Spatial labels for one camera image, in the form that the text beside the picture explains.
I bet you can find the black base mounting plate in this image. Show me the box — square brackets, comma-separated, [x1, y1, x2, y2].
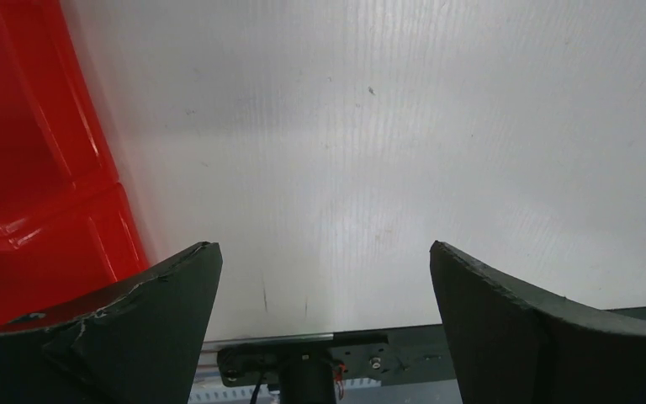
[217, 304, 646, 404]

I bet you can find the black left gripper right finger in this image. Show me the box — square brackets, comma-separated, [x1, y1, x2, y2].
[430, 242, 646, 403]

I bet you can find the red plastic compartment bin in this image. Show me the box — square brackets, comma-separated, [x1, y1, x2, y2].
[0, 1, 149, 324]

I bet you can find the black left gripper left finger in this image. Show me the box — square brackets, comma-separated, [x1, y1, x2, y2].
[0, 242, 223, 403]

